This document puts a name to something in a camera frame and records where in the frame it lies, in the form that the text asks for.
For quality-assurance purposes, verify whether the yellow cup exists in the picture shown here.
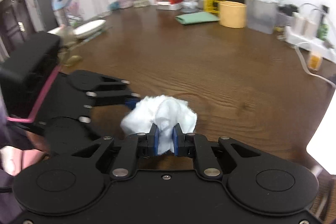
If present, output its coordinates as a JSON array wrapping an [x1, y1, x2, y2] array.
[[218, 1, 247, 28]]

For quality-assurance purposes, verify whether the small green bottle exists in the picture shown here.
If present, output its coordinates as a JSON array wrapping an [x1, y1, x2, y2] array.
[[316, 23, 330, 39]]

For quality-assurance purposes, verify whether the small white charger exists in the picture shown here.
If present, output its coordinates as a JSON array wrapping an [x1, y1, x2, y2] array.
[[306, 17, 319, 38]]

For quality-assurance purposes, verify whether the yellow and white plug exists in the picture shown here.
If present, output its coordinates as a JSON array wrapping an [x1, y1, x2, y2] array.
[[307, 52, 323, 71]]

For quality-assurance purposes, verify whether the white charging cable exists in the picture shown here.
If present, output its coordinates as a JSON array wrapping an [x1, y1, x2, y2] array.
[[294, 43, 336, 88]]

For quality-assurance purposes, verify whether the white flat box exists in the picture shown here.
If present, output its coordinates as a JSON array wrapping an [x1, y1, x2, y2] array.
[[155, 2, 183, 10]]

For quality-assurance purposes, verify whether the light blue cap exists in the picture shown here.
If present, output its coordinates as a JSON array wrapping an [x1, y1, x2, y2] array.
[[51, 0, 72, 12]]

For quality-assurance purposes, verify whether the large white charger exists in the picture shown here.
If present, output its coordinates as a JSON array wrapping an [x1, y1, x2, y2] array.
[[294, 13, 307, 34]]

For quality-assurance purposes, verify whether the dark door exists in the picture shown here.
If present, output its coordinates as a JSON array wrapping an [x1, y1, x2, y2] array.
[[0, 0, 36, 62]]

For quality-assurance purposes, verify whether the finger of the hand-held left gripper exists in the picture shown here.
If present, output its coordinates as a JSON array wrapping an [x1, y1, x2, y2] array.
[[79, 115, 105, 140], [85, 75, 142, 110]]

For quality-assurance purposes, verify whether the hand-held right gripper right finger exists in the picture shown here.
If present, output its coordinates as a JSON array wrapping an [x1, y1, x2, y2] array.
[[172, 122, 263, 178]]

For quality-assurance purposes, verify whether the white plate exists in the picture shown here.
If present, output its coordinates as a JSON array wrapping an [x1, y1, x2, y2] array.
[[75, 19, 107, 39]]

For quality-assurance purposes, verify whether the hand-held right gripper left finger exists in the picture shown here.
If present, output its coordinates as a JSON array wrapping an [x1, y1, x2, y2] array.
[[71, 123, 160, 178]]

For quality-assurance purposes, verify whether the person's left hand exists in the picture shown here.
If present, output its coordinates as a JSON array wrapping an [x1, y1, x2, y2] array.
[[0, 135, 53, 177]]

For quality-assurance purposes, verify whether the clear plastic container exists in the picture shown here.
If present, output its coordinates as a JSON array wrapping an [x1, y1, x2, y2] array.
[[244, 0, 280, 35]]

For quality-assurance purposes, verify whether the white power strip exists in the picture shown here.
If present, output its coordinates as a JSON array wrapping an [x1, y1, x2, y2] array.
[[285, 26, 336, 63]]

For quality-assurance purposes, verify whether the green cloth pouch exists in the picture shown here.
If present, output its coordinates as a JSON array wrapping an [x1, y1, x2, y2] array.
[[175, 12, 219, 26]]

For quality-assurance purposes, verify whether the pink cable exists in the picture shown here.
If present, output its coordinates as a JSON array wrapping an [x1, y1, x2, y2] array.
[[7, 67, 61, 123]]

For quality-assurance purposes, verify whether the white cotton wad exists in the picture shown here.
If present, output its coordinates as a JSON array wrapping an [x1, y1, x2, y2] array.
[[120, 94, 198, 155]]

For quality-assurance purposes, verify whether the person's left forearm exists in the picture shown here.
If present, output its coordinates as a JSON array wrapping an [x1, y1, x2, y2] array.
[[0, 101, 34, 224]]

